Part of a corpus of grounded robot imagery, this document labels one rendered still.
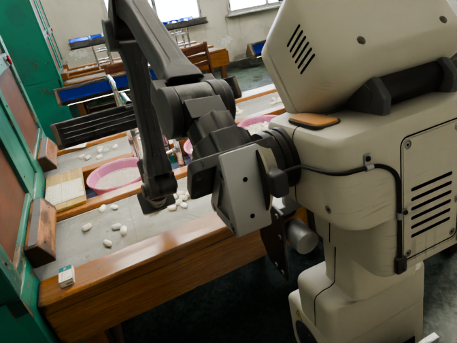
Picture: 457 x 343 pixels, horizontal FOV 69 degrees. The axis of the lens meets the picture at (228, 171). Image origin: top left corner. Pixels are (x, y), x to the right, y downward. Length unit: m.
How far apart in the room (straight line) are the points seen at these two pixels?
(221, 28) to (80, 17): 2.36
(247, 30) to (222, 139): 6.40
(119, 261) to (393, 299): 0.69
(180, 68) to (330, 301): 0.46
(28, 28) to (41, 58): 0.27
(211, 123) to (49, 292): 0.73
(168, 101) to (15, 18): 3.35
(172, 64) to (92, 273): 0.65
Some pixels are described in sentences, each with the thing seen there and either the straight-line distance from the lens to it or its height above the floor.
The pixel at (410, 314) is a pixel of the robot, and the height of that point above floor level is 0.79.
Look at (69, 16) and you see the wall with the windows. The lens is 6.10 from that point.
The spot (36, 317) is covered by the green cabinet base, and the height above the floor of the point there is 0.75.
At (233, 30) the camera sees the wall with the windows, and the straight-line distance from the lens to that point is 6.68.
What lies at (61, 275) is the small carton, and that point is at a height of 0.78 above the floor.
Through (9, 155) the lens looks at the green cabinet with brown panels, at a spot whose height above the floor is 1.02.
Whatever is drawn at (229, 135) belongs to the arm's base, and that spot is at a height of 1.23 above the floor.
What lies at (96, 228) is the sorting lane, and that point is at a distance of 1.23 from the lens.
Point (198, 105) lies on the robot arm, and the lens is 0.46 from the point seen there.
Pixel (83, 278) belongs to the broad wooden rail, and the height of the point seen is 0.76.
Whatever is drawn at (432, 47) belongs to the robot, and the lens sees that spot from 0.48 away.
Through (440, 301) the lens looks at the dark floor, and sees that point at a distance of 1.90.
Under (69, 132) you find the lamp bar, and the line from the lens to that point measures 1.10.
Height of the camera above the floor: 1.39
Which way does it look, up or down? 29 degrees down
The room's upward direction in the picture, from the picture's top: 10 degrees counter-clockwise
